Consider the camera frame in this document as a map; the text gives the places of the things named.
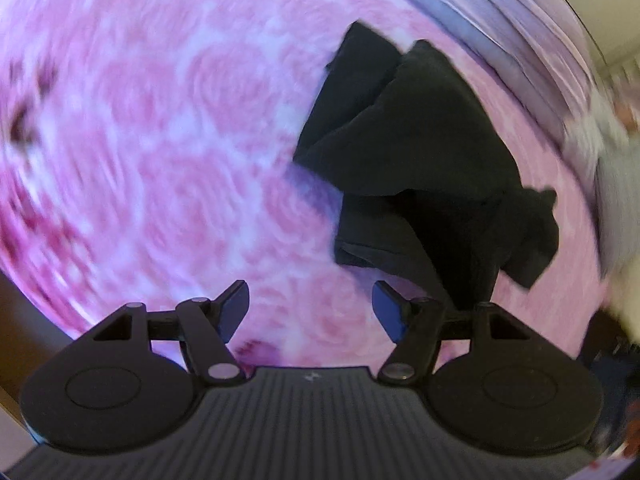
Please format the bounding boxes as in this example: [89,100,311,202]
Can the black trousers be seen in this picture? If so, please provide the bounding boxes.
[293,22,559,310]

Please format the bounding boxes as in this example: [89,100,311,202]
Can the pink floral bedspread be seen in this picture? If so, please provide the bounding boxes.
[1,0,604,367]

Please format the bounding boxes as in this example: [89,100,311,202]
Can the lilac striped duvet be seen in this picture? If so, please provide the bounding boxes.
[349,0,601,126]

